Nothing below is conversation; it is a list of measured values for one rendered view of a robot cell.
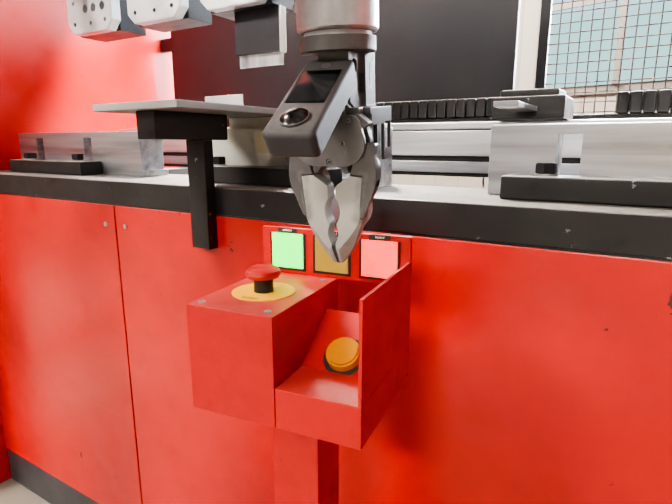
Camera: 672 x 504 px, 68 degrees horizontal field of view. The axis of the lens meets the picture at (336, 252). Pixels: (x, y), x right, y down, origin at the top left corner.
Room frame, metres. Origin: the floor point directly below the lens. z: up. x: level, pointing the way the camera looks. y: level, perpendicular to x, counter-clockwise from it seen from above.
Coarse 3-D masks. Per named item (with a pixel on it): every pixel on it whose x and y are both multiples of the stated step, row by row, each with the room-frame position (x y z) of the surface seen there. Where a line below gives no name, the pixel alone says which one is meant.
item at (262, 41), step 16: (240, 16) 0.96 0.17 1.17; (256, 16) 0.94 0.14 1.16; (272, 16) 0.93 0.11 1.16; (240, 32) 0.96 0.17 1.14; (256, 32) 0.94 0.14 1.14; (272, 32) 0.93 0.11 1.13; (240, 48) 0.96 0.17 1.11; (256, 48) 0.94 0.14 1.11; (272, 48) 0.93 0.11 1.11; (240, 64) 0.98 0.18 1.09; (256, 64) 0.96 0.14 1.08; (272, 64) 0.94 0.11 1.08
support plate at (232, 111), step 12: (96, 108) 0.76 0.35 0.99; (108, 108) 0.74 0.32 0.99; (120, 108) 0.73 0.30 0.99; (132, 108) 0.71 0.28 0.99; (144, 108) 0.70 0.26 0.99; (156, 108) 0.69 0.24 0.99; (168, 108) 0.69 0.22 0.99; (180, 108) 0.69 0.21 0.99; (192, 108) 0.69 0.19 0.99; (204, 108) 0.71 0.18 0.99; (216, 108) 0.73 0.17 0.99; (228, 108) 0.75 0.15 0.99; (240, 108) 0.77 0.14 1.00; (252, 108) 0.79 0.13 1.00; (264, 108) 0.82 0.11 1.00; (276, 108) 0.84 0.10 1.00
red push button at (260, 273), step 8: (264, 264) 0.56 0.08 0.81; (248, 272) 0.53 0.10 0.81; (256, 272) 0.53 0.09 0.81; (264, 272) 0.53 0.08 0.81; (272, 272) 0.53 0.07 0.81; (280, 272) 0.54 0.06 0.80; (256, 280) 0.53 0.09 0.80; (264, 280) 0.53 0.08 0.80; (272, 280) 0.54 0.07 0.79; (256, 288) 0.54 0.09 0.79; (264, 288) 0.54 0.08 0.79; (272, 288) 0.54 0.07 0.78
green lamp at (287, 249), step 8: (272, 232) 0.64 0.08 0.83; (272, 240) 0.64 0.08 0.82; (280, 240) 0.63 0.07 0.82; (288, 240) 0.63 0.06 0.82; (296, 240) 0.62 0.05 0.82; (272, 248) 0.64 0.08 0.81; (280, 248) 0.63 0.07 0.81; (288, 248) 0.63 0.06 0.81; (296, 248) 0.62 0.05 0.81; (280, 256) 0.63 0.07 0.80; (288, 256) 0.63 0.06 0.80; (296, 256) 0.62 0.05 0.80; (280, 264) 0.63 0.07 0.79; (288, 264) 0.63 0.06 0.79; (296, 264) 0.62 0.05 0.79
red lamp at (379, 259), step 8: (368, 240) 0.58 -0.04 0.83; (376, 240) 0.58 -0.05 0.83; (368, 248) 0.58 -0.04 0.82; (376, 248) 0.58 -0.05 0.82; (384, 248) 0.57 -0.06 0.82; (392, 248) 0.57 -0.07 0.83; (368, 256) 0.58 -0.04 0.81; (376, 256) 0.58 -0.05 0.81; (384, 256) 0.57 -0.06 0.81; (392, 256) 0.57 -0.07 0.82; (368, 264) 0.58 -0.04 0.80; (376, 264) 0.58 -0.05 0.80; (384, 264) 0.57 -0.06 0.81; (392, 264) 0.57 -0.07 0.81; (368, 272) 0.58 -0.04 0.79; (376, 272) 0.58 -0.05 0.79; (384, 272) 0.57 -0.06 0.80; (392, 272) 0.57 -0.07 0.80
